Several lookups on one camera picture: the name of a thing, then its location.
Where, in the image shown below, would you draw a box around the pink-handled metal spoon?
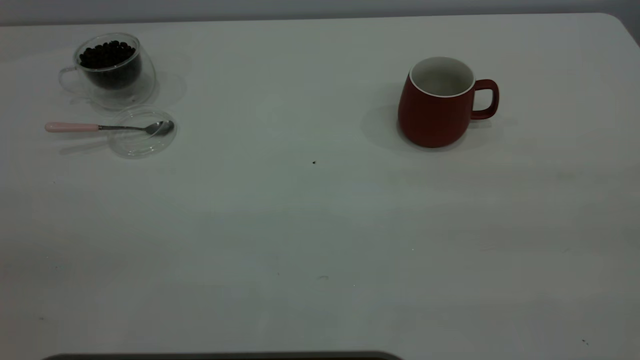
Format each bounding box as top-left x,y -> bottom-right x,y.
45,120 -> 175,136

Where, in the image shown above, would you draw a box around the clear round glass lid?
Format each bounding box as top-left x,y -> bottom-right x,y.
107,106 -> 177,159

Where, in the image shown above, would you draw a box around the clear double-wall glass cup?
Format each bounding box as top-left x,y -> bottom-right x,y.
58,32 -> 157,111

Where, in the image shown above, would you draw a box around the dark coffee beans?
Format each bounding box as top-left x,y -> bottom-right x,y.
78,40 -> 138,91

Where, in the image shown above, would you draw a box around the red ceramic mug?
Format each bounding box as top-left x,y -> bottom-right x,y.
397,56 -> 500,149

